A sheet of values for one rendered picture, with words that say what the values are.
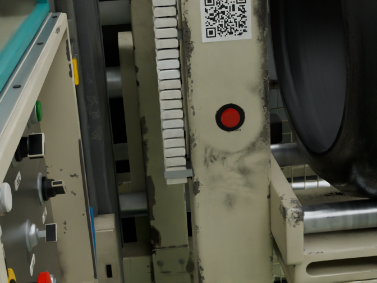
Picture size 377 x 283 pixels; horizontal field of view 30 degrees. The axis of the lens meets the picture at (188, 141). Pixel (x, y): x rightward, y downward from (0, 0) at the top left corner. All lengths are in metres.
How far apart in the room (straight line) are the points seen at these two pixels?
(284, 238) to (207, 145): 0.19
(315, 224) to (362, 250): 0.08
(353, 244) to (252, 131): 0.24
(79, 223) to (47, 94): 0.18
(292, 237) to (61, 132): 0.39
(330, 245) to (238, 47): 0.34
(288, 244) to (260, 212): 0.12
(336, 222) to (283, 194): 0.10
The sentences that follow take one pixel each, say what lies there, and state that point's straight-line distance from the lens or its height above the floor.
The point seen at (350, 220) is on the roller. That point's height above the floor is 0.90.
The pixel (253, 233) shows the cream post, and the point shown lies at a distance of 1.19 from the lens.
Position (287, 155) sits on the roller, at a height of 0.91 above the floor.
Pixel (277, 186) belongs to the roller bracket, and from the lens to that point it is 1.13.
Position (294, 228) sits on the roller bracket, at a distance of 1.07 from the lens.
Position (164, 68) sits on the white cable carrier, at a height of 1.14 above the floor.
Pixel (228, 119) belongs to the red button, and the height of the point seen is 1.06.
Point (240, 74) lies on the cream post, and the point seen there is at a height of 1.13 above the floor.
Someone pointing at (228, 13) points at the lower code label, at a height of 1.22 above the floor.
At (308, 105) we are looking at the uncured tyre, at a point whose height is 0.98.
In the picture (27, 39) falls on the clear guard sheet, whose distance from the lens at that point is 0.69.
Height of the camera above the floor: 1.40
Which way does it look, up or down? 20 degrees down
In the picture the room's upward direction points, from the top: 4 degrees counter-clockwise
